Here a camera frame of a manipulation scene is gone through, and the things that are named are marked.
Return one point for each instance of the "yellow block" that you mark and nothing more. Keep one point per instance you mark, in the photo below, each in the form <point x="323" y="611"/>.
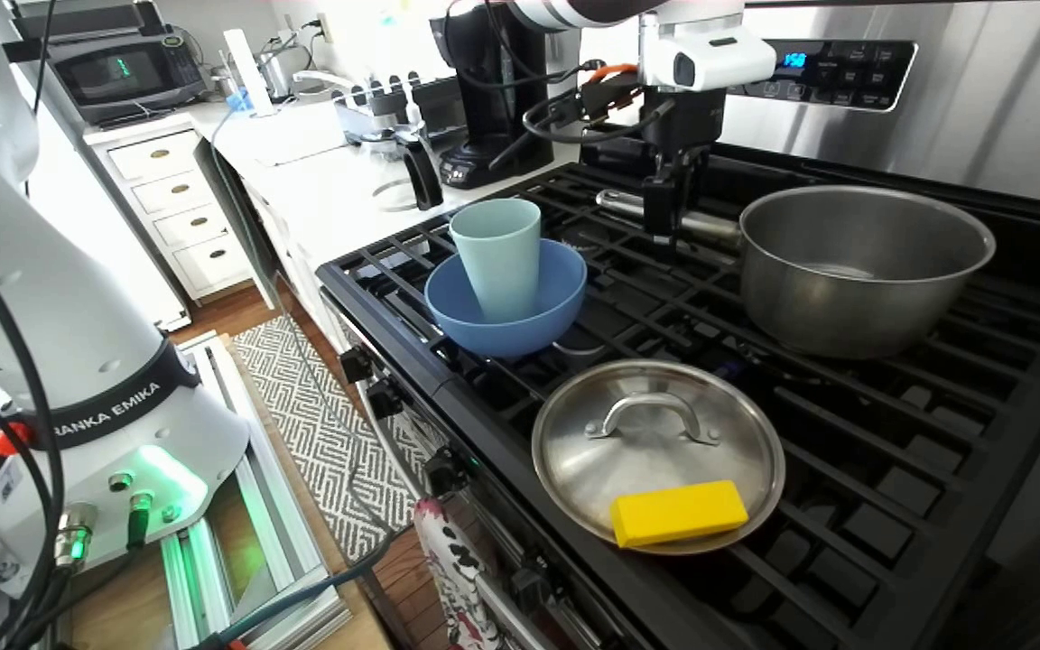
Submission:
<point x="677" y="513"/>

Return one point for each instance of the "black microwave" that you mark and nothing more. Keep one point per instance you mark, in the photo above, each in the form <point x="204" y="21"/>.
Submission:
<point x="118" y="62"/>

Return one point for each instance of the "silver pot with handle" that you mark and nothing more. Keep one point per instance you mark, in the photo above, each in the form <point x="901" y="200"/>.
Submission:
<point x="843" y="267"/>

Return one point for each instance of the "black coffee maker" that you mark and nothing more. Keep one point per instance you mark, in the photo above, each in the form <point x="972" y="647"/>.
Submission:
<point x="499" y="75"/>

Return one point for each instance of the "patterned dish towel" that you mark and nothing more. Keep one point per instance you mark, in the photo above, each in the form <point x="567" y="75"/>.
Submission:
<point x="457" y="571"/>

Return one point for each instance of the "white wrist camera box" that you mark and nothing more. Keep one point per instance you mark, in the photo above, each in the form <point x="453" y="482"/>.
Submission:
<point x="701" y="46"/>

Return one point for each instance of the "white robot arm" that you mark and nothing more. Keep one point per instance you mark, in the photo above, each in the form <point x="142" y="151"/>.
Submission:
<point x="123" y="438"/>

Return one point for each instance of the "white drawer cabinet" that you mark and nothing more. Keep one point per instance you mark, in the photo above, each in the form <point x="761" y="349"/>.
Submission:
<point x="174" y="205"/>

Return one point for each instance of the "black gas stove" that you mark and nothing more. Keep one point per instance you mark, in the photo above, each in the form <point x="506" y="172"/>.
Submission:
<point x="910" y="482"/>

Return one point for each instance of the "light teal cup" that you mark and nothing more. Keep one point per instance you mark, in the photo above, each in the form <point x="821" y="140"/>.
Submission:
<point x="496" y="243"/>

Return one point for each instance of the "patterned grey floor mat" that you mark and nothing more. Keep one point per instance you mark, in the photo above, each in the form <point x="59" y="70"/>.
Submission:
<point x="342" y="460"/>

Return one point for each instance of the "silver pot lid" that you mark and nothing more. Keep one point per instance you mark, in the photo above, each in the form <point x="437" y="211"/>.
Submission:
<point x="647" y="429"/>

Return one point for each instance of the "blue bowl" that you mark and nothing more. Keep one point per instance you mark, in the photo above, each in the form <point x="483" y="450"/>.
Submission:
<point x="518" y="330"/>

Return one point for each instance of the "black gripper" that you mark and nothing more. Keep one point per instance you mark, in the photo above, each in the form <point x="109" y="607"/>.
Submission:
<point x="677" y="129"/>

